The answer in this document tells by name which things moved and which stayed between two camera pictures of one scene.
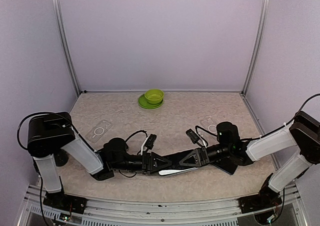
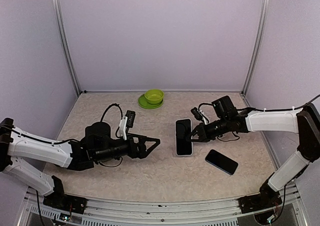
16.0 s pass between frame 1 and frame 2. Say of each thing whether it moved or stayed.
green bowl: stayed
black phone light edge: moved
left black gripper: moved
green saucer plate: stayed
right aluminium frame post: stayed
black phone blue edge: stayed
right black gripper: moved
